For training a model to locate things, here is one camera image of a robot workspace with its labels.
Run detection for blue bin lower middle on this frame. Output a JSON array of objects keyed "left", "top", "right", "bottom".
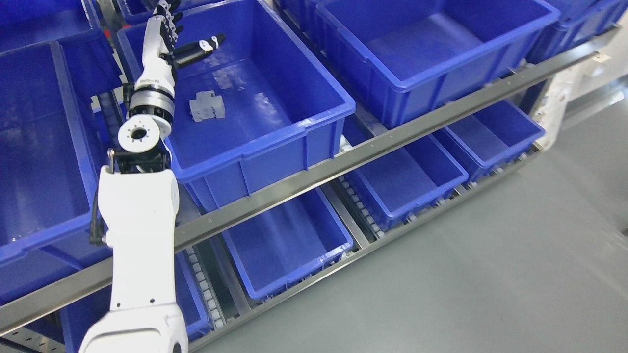
[{"left": 223, "top": 188, "right": 354, "bottom": 300}]

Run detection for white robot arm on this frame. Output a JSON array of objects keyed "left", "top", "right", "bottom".
[{"left": 79, "top": 82, "right": 189, "bottom": 353}]

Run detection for blue bin lower far right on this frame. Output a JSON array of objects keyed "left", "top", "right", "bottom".
[{"left": 433, "top": 99, "right": 545, "bottom": 182}]

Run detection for metal shelf rail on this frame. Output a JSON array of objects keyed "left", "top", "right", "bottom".
[{"left": 1, "top": 24, "right": 622, "bottom": 335}]

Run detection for blue bin upper middle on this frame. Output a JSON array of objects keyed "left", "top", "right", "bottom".
[{"left": 117, "top": 0, "right": 357, "bottom": 209}]

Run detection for blue bin upper right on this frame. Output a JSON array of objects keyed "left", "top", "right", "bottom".
[{"left": 316, "top": 0, "right": 560, "bottom": 129}]

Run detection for blue bin top right corner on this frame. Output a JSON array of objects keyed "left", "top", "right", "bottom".
[{"left": 525, "top": 0, "right": 628, "bottom": 64}]

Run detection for blue bin upper left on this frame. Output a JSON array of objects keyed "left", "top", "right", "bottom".
[{"left": 0, "top": 41, "right": 112, "bottom": 304}]

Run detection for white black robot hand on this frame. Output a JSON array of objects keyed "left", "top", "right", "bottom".
[{"left": 134, "top": 0, "right": 226, "bottom": 98}]

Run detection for grey circuit breaker red switch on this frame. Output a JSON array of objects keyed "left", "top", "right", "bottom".
[{"left": 189, "top": 90, "right": 226, "bottom": 123}]

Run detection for blue bin lower centre right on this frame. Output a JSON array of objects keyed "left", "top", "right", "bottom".
[{"left": 344, "top": 134, "right": 469, "bottom": 231}]

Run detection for blue bin lower left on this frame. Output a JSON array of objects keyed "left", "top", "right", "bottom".
[{"left": 60, "top": 251, "right": 218, "bottom": 353}]

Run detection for blue bin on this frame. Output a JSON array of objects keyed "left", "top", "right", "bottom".
[
  {"left": 344, "top": 134, "right": 469, "bottom": 231},
  {"left": 60, "top": 251, "right": 218, "bottom": 353},
  {"left": 433, "top": 99, "right": 545, "bottom": 182},
  {"left": 316, "top": 0, "right": 560, "bottom": 129},
  {"left": 0, "top": 41, "right": 112, "bottom": 304},
  {"left": 223, "top": 188, "right": 354, "bottom": 300},
  {"left": 117, "top": 0, "right": 357, "bottom": 209}
]

